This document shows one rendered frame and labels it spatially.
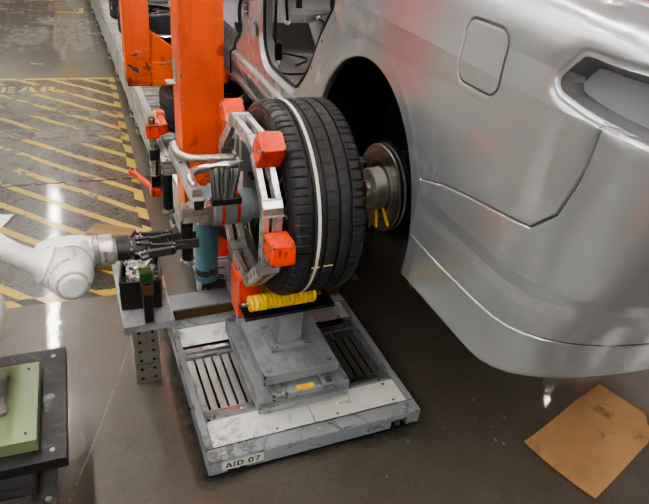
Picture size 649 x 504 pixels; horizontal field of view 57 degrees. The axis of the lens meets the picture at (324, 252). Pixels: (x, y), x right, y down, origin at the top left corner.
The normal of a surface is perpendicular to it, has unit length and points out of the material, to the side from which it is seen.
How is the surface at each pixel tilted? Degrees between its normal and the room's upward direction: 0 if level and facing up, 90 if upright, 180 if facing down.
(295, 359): 0
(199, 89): 90
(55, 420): 0
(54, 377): 0
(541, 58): 90
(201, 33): 90
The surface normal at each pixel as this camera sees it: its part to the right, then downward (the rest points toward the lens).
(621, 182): -0.30, 0.46
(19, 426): 0.09, -0.84
